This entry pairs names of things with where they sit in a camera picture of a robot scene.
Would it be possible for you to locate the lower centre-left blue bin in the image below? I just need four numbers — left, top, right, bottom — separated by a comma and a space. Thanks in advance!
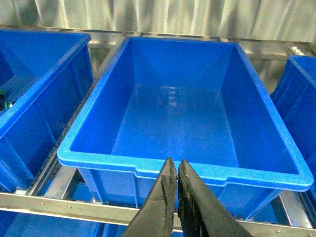
0, 211, 104, 237

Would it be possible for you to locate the large blue bin with buttons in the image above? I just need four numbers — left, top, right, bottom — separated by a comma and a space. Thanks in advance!
0, 30, 93, 192

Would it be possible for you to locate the large blue empty bin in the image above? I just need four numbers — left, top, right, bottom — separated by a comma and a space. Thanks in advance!
57, 38, 314, 219

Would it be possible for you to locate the left roller track strip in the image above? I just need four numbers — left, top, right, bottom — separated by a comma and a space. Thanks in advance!
26, 79, 97, 199

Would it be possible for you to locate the lower centre-right blue bin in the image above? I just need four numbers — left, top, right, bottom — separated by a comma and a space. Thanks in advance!
103, 187, 312, 237

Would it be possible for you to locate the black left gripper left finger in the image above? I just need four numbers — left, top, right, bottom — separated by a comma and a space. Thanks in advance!
122, 158, 177, 237

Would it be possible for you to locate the steel front cross rail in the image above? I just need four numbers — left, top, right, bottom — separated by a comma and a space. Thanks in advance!
0, 192, 316, 237

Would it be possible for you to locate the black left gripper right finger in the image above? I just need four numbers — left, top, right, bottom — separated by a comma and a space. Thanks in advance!
178, 159, 251, 237

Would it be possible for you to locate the green push button far left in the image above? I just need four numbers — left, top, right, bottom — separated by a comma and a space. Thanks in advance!
0, 89, 6, 104

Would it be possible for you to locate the grey curtain backdrop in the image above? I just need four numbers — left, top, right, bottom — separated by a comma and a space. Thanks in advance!
0, 0, 316, 42

